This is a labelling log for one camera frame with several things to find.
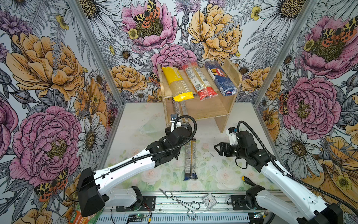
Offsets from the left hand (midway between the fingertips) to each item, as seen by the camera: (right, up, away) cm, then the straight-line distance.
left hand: (182, 129), depth 74 cm
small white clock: (+14, -37, 0) cm, 40 cm away
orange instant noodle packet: (-51, -42, -6) cm, 66 cm away
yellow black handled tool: (+37, -29, +6) cm, 48 cm away
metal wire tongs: (+4, -40, 0) cm, 40 cm away
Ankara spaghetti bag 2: (+5, -26, +7) cm, 27 cm away
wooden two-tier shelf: (+24, +13, +16) cm, 32 cm away
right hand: (+21, -12, +4) cm, 25 cm away
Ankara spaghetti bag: (-4, +13, +13) cm, 19 cm away
